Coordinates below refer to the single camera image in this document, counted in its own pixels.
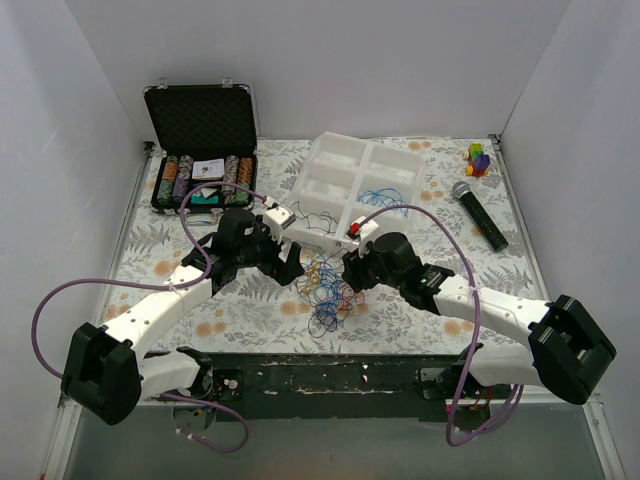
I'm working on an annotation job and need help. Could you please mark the colourful toy block figure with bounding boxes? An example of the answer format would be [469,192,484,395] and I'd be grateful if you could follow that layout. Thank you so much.
[463,143,491,178]

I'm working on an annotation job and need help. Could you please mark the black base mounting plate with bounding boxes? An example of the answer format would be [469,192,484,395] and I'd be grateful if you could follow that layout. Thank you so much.
[205,353,462,423]

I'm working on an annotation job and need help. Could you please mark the thin blue wire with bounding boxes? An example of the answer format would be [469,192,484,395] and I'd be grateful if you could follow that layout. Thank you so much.
[360,187,414,219]

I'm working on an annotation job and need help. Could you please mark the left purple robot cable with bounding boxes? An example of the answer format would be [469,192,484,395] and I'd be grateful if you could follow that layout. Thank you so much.
[30,181,281,454]

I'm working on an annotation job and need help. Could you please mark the thin purple wire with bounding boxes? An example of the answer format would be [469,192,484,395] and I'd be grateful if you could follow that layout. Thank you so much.
[290,200,341,235]

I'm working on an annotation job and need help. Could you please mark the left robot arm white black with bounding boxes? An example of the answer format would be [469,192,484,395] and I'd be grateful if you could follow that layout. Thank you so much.
[61,206,304,425]

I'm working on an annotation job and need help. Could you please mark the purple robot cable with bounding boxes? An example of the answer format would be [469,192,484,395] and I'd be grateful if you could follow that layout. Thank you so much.
[364,204,525,447]
[30,181,281,454]

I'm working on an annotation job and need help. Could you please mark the tangled coloured wire pile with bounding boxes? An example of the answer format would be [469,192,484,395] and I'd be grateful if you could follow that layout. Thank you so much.
[294,254,368,339]

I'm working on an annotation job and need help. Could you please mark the black handheld microphone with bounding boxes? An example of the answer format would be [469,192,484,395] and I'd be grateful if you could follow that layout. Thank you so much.
[452,181,509,252]

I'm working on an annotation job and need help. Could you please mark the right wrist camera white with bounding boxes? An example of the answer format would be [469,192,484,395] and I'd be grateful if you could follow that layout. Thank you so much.
[346,216,382,246]

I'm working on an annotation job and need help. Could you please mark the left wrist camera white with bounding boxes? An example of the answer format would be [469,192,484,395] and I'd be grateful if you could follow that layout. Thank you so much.
[263,206,296,233]

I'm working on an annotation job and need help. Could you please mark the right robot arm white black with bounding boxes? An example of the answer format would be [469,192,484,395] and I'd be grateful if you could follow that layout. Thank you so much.
[342,232,617,405]

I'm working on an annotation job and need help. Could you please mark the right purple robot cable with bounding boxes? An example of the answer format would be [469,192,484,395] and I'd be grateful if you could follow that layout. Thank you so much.
[364,204,525,447]

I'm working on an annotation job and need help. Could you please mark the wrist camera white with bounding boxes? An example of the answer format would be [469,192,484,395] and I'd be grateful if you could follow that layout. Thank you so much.
[346,216,382,246]
[263,206,296,233]

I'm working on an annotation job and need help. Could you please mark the black poker chip case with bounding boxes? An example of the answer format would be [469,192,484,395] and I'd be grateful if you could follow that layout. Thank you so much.
[143,84,258,215]

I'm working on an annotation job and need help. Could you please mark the playing card deck box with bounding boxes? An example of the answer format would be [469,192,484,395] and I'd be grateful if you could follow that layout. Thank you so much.
[192,158,225,181]

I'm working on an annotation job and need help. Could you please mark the white plastic compartment tray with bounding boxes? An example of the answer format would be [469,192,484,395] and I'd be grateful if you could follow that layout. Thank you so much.
[285,132,426,255]

